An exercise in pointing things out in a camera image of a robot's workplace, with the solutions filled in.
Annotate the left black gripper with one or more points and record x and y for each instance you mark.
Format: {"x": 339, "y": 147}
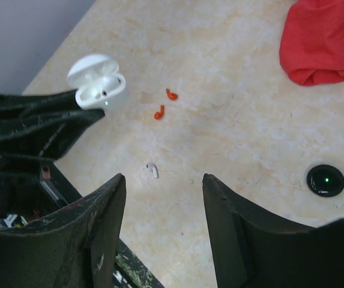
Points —
{"x": 31, "y": 186}

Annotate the red crumpled cloth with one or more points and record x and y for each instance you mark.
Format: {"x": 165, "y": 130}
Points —
{"x": 312, "y": 45}

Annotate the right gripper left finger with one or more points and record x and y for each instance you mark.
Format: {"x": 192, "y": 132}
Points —
{"x": 74, "y": 246}

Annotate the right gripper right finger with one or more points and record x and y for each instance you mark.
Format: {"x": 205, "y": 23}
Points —
{"x": 253, "y": 247}

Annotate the black earbud charging case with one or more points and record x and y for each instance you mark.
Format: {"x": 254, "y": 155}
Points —
{"x": 325, "y": 180}

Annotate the orange earbud lower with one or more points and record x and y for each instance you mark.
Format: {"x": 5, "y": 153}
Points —
{"x": 159, "y": 114}

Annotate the white earbud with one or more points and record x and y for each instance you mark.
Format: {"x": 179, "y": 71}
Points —
{"x": 108, "y": 84}
{"x": 153, "y": 168}

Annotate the white earbud charging case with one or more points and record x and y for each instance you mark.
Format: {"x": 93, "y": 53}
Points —
{"x": 84, "y": 77}

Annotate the orange earbud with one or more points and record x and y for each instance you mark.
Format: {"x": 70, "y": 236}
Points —
{"x": 159, "y": 114}
{"x": 171, "y": 95}

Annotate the orange earbud upper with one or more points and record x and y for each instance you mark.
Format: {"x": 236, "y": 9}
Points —
{"x": 171, "y": 95}

